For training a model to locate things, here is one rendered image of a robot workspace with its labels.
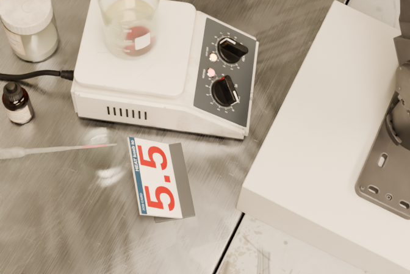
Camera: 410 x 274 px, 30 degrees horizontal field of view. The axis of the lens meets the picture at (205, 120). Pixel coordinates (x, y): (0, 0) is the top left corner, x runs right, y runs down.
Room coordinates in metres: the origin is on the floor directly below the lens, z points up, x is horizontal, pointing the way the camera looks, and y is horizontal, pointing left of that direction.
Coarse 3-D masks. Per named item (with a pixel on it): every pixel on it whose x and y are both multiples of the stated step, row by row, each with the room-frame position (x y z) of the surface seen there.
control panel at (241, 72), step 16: (208, 32) 0.47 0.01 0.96; (224, 32) 0.48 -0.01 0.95; (208, 48) 0.45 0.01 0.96; (208, 64) 0.43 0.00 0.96; (224, 64) 0.44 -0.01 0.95; (240, 64) 0.45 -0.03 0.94; (208, 80) 0.41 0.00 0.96; (240, 80) 0.43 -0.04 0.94; (208, 96) 0.39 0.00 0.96; (240, 96) 0.41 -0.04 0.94; (224, 112) 0.38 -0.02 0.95; (240, 112) 0.39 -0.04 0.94
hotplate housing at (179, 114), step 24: (192, 48) 0.44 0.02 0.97; (72, 72) 0.41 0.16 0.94; (192, 72) 0.41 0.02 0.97; (72, 96) 0.37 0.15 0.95; (96, 96) 0.37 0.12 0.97; (120, 96) 0.37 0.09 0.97; (144, 96) 0.38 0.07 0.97; (192, 96) 0.38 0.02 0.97; (120, 120) 0.37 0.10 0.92; (144, 120) 0.37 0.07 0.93; (168, 120) 0.37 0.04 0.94; (192, 120) 0.37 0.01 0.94; (216, 120) 0.37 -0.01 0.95
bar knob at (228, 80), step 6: (222, 78) 0.41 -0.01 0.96; (228, 78) 0.41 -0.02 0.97; (216, 84) 0.41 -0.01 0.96; (222, 84) 0.41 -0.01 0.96; (228, 84) 0.41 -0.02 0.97; (216, 90) 0.40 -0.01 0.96; (222, 90) 0.40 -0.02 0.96; (228, 90) 0.40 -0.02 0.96; (234, 90) 0.40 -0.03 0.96; (216, 96) 0.39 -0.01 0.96; (222, 96) 0.40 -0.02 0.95; (228, 96) 0.39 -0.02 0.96; (234, 96) 0.39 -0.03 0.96; (222, 102) 0.39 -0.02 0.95; (228, 102) 0.39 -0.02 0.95; (234, 102) 0.39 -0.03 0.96
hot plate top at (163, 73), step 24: (168, 0) 0.49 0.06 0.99; (96, 24) 0.45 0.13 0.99; (168, 24) 0.46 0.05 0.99; (192, 24) 0.46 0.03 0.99; (96, 48) 0.42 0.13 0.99; (168, 48) 0.43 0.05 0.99; (96, 72) 0.39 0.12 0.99; (120, 72) 0.39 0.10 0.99; (144, 72) 0.40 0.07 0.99; (168, 72) 0.40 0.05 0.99; (168, 96) 0.37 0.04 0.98
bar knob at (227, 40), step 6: (222, 42) 0.46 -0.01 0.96; (228, 42) 0.46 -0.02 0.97; (234, 42) 0.46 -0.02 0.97; (222, 48) 0.46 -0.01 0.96; (228, 48) 0.46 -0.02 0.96; (234, 48) 0.45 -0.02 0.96; (240, 48) 0.46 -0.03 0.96; (246, 48) 0.46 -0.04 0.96; (222, 54) 0.45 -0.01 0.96; (228, 54) 0.45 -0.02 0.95; (234, 54) 0.45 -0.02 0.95; (240, 54) 0.45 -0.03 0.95; (228, 60) 0.44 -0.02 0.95; (234, 60) 0.45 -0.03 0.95
